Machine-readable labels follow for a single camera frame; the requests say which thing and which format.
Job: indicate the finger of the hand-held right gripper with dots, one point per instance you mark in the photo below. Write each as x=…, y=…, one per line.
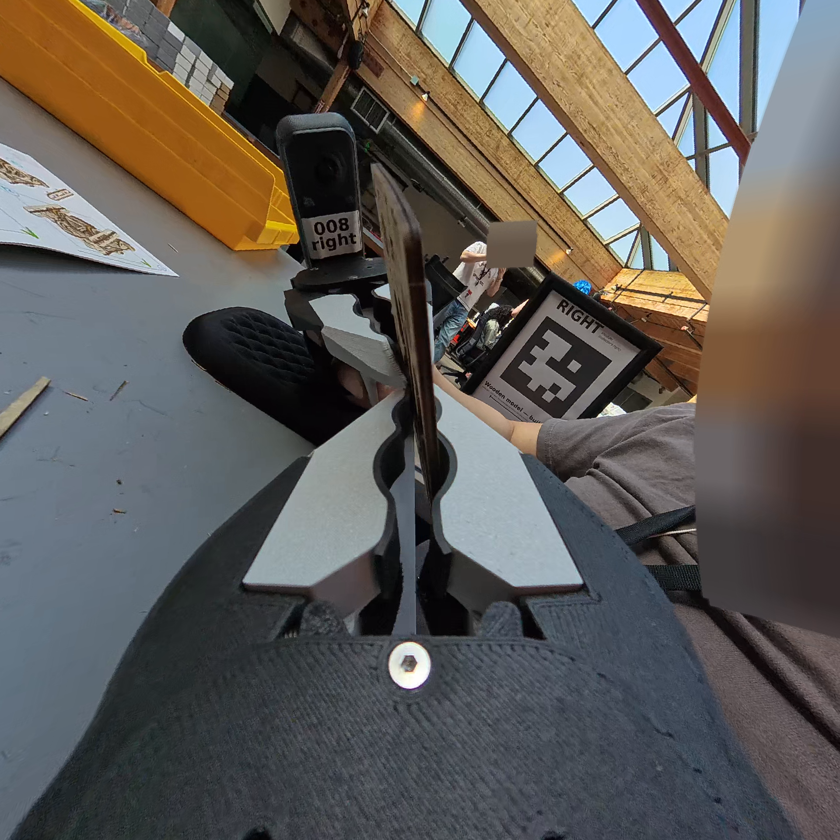
x=382, y=305
x=354, y=348

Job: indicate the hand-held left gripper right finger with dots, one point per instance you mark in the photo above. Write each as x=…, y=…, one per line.
x=505, y=518

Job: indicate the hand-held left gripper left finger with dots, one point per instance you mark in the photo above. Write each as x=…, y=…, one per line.
x=321, y=518

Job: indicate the laser-cut wooden parts sheet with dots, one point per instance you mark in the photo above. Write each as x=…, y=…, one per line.
x=410, y=295

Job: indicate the person's right forearm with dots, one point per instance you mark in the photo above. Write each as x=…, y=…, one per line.
x=499, y=423

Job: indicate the person's right hand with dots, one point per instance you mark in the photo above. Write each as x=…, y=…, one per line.
x=359, y=387

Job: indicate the black quilted cushion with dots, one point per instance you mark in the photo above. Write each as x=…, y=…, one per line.
x=262, y=367

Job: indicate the framed right marker sign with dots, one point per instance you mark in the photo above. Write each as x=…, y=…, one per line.
x=558, y=361

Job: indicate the stack of grey boxes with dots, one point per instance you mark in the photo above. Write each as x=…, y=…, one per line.
x=190, y=62

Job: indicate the yellow storage bin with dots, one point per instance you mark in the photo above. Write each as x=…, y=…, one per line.
x=131, y=118

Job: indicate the printed instruction booklet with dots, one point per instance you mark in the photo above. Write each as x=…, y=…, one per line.
x=39, y=229

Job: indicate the tapered wooden stick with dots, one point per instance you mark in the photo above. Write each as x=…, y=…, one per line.
x=23, y=410

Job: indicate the wall air vent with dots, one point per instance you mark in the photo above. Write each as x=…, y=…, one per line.
x=371, y=109

